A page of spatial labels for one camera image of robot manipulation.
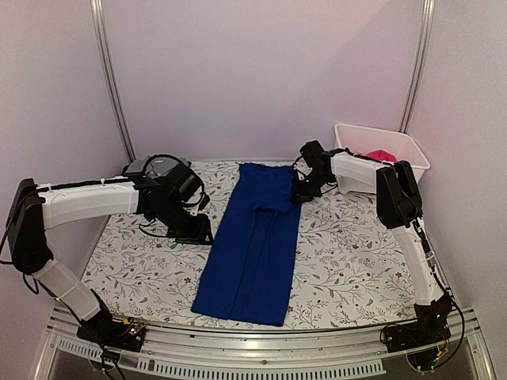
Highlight left aluminium frame post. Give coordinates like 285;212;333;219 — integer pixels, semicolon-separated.
90;0;136;162

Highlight grey shirt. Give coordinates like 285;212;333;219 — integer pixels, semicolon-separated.
121;154;191;178

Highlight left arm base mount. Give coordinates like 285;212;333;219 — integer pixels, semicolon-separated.
77;312;146;352

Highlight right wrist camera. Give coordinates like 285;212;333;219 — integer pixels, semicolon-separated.
299;140;331;174

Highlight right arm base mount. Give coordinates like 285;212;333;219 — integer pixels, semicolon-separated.
379;318;451;373

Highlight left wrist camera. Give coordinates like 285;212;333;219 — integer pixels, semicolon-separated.
169;163;210;211

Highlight pink garment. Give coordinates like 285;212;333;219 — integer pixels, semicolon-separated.
366;150;398;163

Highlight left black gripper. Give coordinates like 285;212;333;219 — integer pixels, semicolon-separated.
152;197;214;245

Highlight aluminium frame post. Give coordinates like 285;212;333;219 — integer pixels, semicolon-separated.
90;0;136;162
398;0;436;134

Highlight right aluminium frame post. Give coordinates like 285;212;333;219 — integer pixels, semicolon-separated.
398;0;436;134

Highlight front aluminium rail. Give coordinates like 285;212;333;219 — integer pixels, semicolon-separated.
34;306;497;379

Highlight floral tablecloth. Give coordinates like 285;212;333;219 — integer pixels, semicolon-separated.
82;161;415;330

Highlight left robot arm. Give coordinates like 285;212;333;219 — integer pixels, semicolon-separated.
1;175;214;344

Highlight white plastic laundry bin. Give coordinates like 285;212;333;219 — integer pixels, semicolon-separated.
332;123;430;194

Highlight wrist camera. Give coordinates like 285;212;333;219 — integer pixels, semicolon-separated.
169;163;210;211
299;140;331;174

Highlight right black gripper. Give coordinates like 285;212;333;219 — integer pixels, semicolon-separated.
292;170;333;203

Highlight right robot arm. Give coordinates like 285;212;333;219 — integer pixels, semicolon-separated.
292;140;452;345

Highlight blue t-shirt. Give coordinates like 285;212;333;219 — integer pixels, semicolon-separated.
191;163;301;327

